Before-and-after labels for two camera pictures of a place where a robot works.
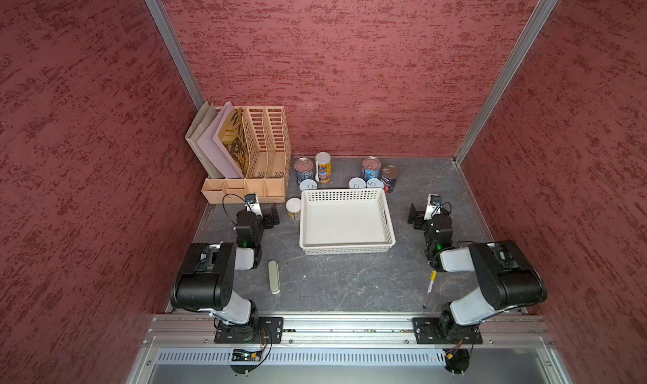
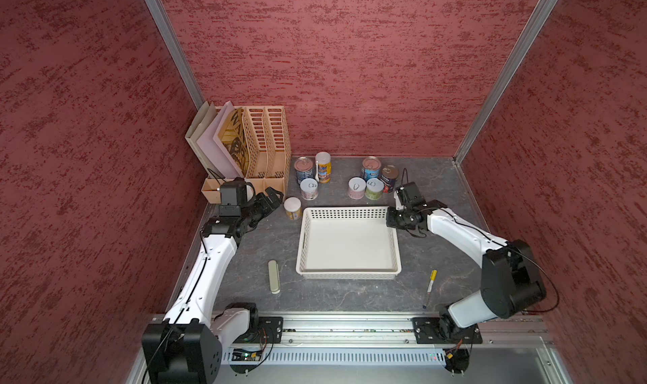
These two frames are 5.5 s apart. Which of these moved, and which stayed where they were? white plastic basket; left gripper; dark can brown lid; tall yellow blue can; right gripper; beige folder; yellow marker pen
Moved: left gripper; right gripper; white plastic basket
Stayed: beige folder; yellow marker pen; dark can brown lid; tall yellow blue can
